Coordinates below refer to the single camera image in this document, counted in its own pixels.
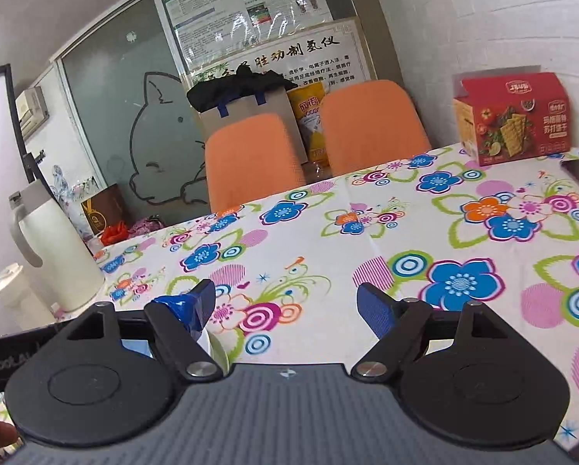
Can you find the red crumpled wrapper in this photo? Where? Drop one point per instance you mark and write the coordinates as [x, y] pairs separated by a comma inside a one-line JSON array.
[[112, 233]]

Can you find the glass panel with cat drawing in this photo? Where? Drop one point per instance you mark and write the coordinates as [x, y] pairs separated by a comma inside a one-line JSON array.
[[124, 106]]

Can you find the orange chair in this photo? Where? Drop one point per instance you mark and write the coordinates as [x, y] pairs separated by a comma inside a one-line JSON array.
[[366, 126], [250, 164]]

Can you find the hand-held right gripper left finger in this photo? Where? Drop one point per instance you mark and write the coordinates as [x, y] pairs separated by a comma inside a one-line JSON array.
[[202, 300]]

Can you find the person's left hand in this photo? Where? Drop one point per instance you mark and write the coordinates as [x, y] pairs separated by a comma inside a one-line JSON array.
[[3, 436]]

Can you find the wall air conditioner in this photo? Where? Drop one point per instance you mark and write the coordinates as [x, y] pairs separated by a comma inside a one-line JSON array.
[[30, 106]]

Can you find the white lidded tumbler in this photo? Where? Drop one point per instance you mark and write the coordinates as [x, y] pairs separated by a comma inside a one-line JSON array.
[[18, 300]]

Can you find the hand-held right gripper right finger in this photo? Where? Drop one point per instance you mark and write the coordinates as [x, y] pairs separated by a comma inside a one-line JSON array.
[[374, 307]]

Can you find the white framed wall poster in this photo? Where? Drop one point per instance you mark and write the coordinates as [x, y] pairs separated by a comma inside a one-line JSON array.
[[318, 53]]

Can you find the brown paper bag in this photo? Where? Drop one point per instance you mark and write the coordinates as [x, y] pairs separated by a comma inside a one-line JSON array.
[[250, 104]]

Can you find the floral tablecloth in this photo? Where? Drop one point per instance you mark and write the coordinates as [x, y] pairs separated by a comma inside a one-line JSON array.
[[318, 252]]

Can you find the red cracker box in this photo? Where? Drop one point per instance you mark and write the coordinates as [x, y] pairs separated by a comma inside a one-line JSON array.
[[512, 121]]

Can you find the green bordered wall poster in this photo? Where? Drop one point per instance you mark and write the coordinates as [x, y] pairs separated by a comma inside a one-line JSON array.
[[207, 9]]

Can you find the brown gift bag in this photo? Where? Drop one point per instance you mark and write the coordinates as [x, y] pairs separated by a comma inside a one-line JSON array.
[[105, 208]]

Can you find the white thermos jug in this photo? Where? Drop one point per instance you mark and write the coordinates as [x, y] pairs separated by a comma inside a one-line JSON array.
[[62, 261]]

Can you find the pink patterned cloth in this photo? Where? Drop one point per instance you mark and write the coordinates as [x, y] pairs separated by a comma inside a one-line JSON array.
[[146, 226]]

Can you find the black cloth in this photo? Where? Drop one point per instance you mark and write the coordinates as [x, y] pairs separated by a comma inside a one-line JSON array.
[[221, 89]]

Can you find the blue white patterned bag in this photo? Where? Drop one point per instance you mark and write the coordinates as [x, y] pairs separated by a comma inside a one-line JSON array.
[[74, 198]]

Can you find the yellow snack bag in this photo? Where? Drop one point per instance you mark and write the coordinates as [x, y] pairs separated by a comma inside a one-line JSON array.
[[308, 106]]

